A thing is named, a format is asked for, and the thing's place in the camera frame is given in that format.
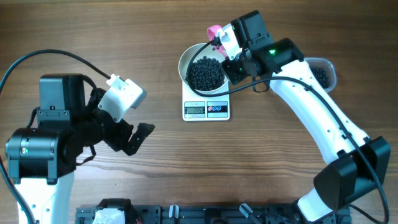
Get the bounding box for pink measuring scoop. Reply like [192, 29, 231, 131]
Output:
[207, 25, 228, 58]

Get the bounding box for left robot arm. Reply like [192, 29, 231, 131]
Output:
[4, 74, 154, 223]

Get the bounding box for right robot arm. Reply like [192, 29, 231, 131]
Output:
[208, 11, 391, 223]

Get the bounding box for white bowl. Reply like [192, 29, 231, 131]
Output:
[178, 43, 229, 95]

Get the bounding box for black beans in bowl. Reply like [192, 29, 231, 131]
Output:
[185, 56, 224, 91]

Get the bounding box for white digital kitchen scale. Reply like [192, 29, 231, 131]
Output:
[182, 83, 231, 122]

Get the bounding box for clear plastic food container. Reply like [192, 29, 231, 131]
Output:
[305, 57, 337, 93]

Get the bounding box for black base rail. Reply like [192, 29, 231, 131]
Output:
[75, 198, 352, 224]

